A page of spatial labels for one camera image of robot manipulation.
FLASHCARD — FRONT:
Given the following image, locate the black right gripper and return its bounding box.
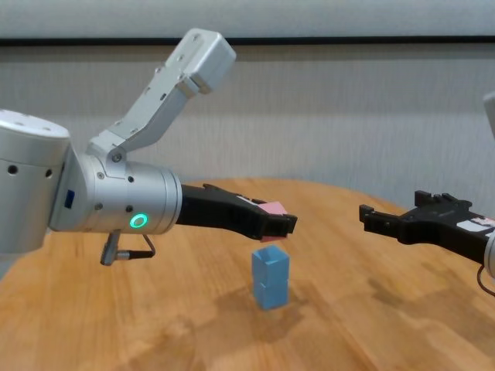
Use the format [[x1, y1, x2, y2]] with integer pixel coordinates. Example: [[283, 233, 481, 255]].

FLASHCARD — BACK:
[[358, 190, 495, 267]]

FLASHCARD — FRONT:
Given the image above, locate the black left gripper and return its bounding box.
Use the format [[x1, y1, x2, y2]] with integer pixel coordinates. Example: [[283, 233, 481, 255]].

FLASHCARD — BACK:
[[176, 183, 299, 240]]

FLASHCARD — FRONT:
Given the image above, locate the pink wooden cube block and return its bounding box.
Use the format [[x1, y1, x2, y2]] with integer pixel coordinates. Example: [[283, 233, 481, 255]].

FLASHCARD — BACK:
[[258, 200, 289, 243]]

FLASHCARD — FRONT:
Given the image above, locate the blue wooden cube block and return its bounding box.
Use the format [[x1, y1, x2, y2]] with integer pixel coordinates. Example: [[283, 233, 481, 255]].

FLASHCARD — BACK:
[[251, 244, 291, 286], [253, 278, 290, 311]]

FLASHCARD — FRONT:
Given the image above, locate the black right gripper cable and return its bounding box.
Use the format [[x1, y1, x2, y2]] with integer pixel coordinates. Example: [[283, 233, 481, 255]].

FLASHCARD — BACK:
[[476, 264, 495, 298]]

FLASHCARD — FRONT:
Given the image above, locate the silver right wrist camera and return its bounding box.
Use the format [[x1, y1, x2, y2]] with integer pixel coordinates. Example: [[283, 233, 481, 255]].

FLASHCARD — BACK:
[[483, 90, 495, 140]]

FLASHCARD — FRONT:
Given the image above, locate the black wall rail strip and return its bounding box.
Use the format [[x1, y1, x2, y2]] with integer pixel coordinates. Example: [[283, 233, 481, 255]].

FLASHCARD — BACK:
[[0, 35, 495, 48]]

